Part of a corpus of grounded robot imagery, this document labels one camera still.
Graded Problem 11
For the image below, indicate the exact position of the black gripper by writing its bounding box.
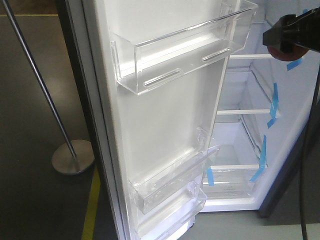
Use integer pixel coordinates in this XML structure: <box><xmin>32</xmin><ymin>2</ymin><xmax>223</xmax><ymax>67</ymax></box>
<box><xmin>262</xmin><ymin>8</ymin><xmax>320</xmax><ymax>53</ymax></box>

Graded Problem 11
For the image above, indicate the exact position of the red yellow apple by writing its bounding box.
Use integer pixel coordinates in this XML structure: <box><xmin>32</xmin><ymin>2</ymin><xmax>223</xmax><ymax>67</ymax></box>
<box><xmin>267</xmin><ymin>45</ymin><xmax>309</xmax><ymax>62</ymax></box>

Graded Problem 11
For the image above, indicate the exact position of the grey fridge body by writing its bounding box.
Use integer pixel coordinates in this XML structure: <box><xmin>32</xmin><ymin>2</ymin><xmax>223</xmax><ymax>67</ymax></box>
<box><xmin>202</xmin><ymin>0</ymin><xmax>320</xmax><ymax>217</ymax></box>

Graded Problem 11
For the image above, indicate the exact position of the white fridge door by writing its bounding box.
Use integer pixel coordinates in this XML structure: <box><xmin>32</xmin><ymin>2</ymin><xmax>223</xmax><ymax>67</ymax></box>
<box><xmin>56</xmin><ymin>0</ymin><xmax>258</xmax><ymax>240</ymax></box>

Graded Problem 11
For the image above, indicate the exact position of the clear fridge crisper drawer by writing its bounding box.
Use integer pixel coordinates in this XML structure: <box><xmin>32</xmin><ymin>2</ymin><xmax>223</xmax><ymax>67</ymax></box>
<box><xmin>202</xmin><ymin>165</ymin><xmax>259</xmax><ymax>200</ymax></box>

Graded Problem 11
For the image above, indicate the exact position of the clear door shelf bin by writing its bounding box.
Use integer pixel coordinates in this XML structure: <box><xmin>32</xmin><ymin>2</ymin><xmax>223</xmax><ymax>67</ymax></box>
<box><xmin>128</xmin><ymin>146</ymin><xmax>221</xmax><ymax>215</ymax></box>
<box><xmin>134</xmin><ymin>180</ymin><xmax>207</xmax><ymax>240</ymax></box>

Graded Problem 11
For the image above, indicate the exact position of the silver sign stand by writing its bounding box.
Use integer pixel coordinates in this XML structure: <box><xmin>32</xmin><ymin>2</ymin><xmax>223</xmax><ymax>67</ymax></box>
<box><xmin>1</xmin><ymin>0</ymin><xmax>95</xmax><ymax>176</ymax></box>

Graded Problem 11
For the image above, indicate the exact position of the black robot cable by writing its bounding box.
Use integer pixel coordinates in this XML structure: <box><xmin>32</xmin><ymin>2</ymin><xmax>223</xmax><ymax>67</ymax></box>
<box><xmin>298</xmin><ymin>72</ymin><xmax>320</xmax><ymax>240</ymax></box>

